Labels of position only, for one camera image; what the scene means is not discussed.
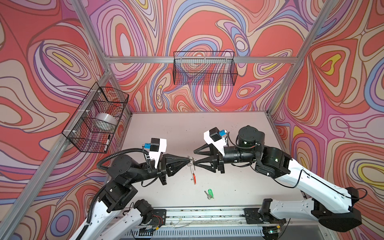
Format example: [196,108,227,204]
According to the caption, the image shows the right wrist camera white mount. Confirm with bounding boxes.
[204,127,228,156]

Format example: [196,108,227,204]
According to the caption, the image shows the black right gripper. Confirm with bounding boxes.
[193,142,258,174]

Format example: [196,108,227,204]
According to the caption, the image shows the silver key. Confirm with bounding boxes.
[204,191,212,200]

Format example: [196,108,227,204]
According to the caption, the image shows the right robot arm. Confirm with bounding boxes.
[194,126,362,233]

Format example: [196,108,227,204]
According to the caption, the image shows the black wire basket left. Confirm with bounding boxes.
[62,83,129,154]

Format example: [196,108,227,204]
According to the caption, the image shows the green plastic key tag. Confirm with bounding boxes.
[208,189,214,199]

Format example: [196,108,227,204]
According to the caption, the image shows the black wire basket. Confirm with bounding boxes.
[62,83,129,154]
[173,50,238,86]

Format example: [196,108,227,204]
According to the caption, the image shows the aluminium cage frame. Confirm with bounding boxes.
[0,0,340,240]

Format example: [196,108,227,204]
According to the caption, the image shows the grey tape roll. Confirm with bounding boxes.
[96,113,118,125]

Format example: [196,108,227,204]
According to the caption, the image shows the aluminium table edge rail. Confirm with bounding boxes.
[98,205,319,240]

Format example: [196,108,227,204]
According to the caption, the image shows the metal keyring disc red grip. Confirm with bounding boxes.
[188,157,197,185]

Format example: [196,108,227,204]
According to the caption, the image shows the black wire basket back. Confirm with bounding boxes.
[173,50,238,86]

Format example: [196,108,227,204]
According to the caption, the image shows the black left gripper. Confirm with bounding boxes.
[125,152,188,189]

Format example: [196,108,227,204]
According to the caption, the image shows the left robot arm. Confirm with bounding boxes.
[71,148,193,240]

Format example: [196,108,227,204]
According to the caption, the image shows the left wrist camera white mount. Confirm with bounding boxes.
[144,138,167,169]

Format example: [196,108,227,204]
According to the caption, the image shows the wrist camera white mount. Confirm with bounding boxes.
[204,127,228,156]
[144,138,167,169]

